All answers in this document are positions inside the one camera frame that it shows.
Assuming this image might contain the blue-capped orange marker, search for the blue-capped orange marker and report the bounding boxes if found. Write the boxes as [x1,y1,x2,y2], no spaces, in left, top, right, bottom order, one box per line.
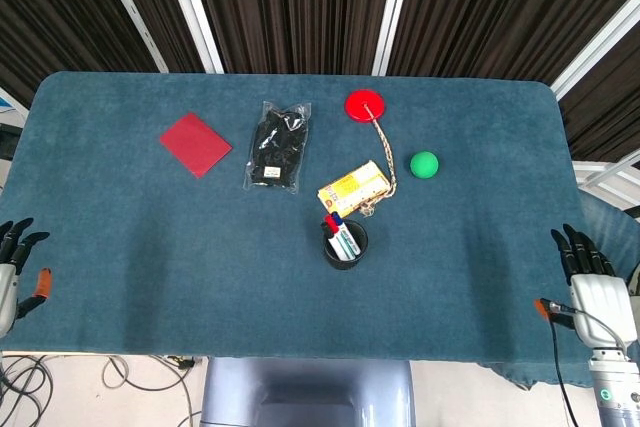
[331,212,363,256]

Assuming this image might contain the white frame rails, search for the white frame rails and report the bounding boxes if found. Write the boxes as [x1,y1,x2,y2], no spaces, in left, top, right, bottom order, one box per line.
[571,154,640,211]

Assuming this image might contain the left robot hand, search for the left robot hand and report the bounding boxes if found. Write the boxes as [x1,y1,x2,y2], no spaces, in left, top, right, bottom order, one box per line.
[0,217,53,339]

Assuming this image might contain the red round disc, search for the red round disc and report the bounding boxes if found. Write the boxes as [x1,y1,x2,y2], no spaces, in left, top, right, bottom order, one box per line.
[343,88,387,124]

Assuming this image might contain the yellow printed box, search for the yellow printed box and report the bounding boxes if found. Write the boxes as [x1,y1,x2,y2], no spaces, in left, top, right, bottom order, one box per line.
[317,159,392,212]

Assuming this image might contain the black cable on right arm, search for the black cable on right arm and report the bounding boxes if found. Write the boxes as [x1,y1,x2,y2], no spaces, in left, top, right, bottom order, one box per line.
[547,300,628,427]

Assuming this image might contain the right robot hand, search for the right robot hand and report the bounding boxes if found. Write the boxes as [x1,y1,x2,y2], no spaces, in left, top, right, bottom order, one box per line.
[533,223,640,349]

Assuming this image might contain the braided rope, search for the braided rope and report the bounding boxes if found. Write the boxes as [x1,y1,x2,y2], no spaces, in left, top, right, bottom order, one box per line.
[357,103,398,219]

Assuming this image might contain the red-capped white marker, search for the red-capped white marker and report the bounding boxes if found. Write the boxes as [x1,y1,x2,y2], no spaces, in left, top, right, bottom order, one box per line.
[324,215,354,262]

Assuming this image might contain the white board with blue mark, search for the white board with blue mark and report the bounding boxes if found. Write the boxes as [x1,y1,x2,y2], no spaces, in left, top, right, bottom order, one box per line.
[0,86,30,124]

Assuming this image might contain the black gloves in plastic bag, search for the black gloves in plastic bag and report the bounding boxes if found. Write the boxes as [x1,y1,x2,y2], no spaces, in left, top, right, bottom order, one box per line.
[242,100,312,194]

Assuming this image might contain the grey-blue robot torso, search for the grey-blue robot torso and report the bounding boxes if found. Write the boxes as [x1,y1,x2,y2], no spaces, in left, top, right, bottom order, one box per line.
[199,357,417,427]

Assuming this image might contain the grey floor cable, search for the grey floor cable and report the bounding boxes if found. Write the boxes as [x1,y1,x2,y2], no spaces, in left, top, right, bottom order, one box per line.
[0,354,54,427]
[101,354,205,427]

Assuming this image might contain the red flat card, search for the red flat card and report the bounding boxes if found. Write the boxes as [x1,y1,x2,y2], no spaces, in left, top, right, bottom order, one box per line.
[159,112,234,180]

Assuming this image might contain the green ball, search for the green ball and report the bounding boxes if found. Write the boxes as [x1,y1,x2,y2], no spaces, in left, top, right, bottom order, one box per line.
[409,150,440,180]

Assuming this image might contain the white frame bar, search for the white frame bar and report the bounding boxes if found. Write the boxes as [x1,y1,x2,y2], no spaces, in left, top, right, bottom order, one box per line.
[370,0,418,77]
[157,0,225,75]
[91,0,170,74]
[550,0,640,101]

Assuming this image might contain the black pen cup with markers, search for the black pen cup with markers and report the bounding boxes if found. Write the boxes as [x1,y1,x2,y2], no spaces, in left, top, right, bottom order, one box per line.
[321,219,369,271]

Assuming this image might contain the blue denim fabric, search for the blue denim fabric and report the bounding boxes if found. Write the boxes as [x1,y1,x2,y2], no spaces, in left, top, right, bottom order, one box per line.
[577,186,640,281]

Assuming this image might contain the dark pleated curtain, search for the dark pleated curtain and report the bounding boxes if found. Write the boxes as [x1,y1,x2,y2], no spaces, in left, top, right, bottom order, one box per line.
[0,0,640,163]

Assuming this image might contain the blue table cloth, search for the blue table cloth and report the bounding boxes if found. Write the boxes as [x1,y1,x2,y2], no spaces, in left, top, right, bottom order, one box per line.
[0,70,640,391]

